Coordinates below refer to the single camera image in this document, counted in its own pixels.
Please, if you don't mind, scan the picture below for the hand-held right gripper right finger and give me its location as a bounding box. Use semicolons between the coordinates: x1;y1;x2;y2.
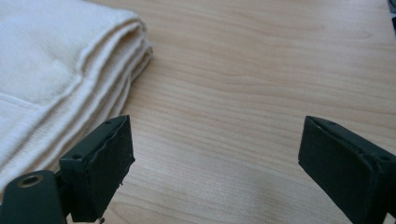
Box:
297;115;396;224

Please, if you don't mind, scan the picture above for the folded white garment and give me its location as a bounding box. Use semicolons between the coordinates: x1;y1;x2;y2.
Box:
0;0;154;200

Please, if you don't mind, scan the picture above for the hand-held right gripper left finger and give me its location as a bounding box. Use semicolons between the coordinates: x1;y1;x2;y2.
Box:
58;114;136;223

